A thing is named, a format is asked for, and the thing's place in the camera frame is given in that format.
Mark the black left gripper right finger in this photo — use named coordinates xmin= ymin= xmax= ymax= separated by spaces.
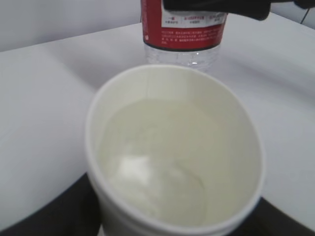
xmin=240 ymin=198 xmax=315 ymax=236

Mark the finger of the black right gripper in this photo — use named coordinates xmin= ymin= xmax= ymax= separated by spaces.
xmin=163 ymin=0 xmax=271 ymax=21

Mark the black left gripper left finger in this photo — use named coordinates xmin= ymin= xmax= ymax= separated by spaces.
xmin=0 ymin=174 xmax=101 ymax=236

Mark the clear plastic water bottle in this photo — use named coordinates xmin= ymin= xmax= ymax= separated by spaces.
xmin=141 ymin=0 xmax=227 ymax=72

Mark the white paper cup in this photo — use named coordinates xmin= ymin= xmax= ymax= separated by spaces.
xmin=84 ymin=64 xmax=266 ymax=236

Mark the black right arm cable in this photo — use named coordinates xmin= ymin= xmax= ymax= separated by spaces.
xmin=294 ymin=0 xmax=315 ymax=25

